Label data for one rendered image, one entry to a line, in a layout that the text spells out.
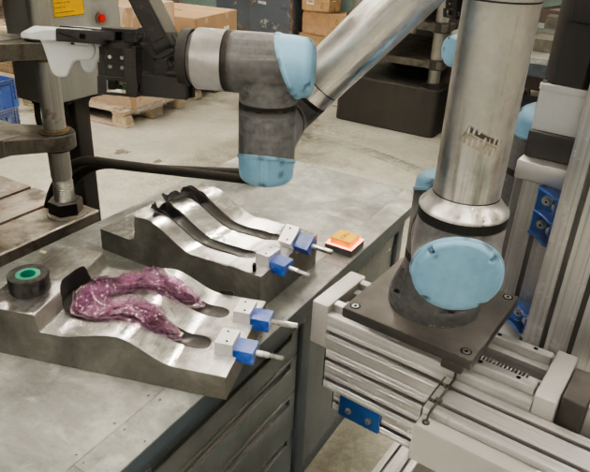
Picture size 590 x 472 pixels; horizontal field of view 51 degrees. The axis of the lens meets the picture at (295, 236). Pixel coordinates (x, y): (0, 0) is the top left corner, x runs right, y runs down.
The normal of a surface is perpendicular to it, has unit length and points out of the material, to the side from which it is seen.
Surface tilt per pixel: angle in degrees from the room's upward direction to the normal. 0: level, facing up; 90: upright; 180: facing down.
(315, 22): 87
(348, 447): 0
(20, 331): 90
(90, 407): 0
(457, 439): 0
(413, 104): 90
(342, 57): 87
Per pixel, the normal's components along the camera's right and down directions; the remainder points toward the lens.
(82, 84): 0.86, 0.27
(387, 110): -0.53, 0.37
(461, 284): -0.17, 0.56
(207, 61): -0.15, 0.28
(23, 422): 0.04, -0.89
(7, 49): 0.37, 0.44
